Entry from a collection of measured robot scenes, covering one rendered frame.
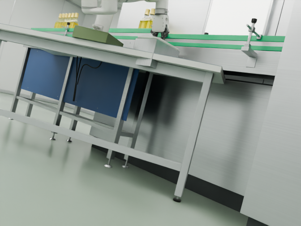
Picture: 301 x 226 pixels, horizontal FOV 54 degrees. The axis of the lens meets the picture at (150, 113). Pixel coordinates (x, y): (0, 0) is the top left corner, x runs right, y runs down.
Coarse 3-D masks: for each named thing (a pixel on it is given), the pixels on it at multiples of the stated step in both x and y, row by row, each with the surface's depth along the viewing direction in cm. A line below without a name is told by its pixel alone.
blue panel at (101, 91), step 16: (32, 48) 300; (32, 64) 295; (48, 64) 274; (64, 64) 257; (80, 64) 242; (96, 64) 228; (112, 64) 216; (32, 80) 289; (48, 80) 270; (80, 80) 238; (96, 80) 225; (112, 80) 213; (48, 96) 265; (64, 96) 249; (80, 96) 235; (96, 96) 222; (112, 96) 210; (128, 96) 200; (112, 112) 208; (128, 112) 198
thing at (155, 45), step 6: (138, 42) 173; (144, 42) 170; (150, 42) 167; (156, 42) 164; (162, 42) 168; (138, 48) 172; (144, 48) 169; (150, 48) 166; (156, 48) 165; (162, 48) 169; (168, 48) 173; (168, 54) 174; (174, 54) 178
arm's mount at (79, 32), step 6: (78, 30) 177; (84, 30) 176; (90, 30) 175; (96, 30) 174; (78, 36) 177; (84, 36) 176; (90, 36) 174; (96, 36) 173; (102, 36) 172; (108, 36) 173; (102, 42) 173; (108, 42) 174; (114, 42) 181; (120, 42) 189
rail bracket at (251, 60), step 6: (252, 18) 148; (246, 24) 145; (252, 24) 148; (252, 30) 147; (258, 36) 155; (246, 48) 147; (246, 54) 154; (252, 54) 151; (252, 60) 155; (246, 66) 157; (252, 66) 155
